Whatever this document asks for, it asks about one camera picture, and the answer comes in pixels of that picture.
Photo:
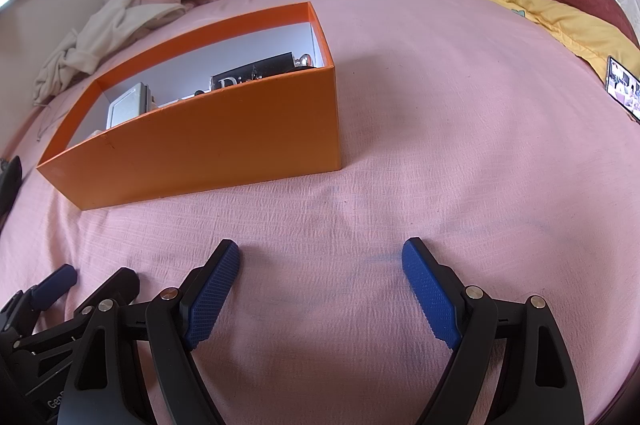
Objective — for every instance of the pink bed sheet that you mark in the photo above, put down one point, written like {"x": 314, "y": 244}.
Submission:
{"x": 450, "y": 130}

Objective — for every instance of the black lipstick box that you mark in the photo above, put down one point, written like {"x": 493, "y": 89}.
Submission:
{"x": 240, "y": 81}

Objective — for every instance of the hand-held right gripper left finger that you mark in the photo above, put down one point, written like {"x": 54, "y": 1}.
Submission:
{"x": 212, "y": 295}

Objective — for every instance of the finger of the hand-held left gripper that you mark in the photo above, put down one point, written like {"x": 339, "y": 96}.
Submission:
{"x": 117, "y": 285}
{"x": 55, "y": 282}

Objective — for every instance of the black cloth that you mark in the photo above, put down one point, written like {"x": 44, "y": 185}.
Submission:
{"x": 10, "y": 185}

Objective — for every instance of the grey rectangular case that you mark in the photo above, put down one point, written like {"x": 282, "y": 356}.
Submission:
{"x": 122, "y": 110}

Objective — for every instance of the smartphone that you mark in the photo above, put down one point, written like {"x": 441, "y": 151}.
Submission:
{"x": 622, "y": 87}

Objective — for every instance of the yellow pillow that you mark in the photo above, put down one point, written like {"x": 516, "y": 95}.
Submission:
{"x": 560, "y": 20}

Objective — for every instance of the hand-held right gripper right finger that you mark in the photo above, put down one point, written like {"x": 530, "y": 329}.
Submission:
{"x": 430, "y": 295}

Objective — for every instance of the orange cardboard box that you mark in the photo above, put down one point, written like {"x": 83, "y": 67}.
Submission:
{"x": 225, "y": 145}

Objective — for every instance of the cream crumpled cloth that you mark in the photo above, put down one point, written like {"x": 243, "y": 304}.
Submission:
{"x": 115, "y": 20}

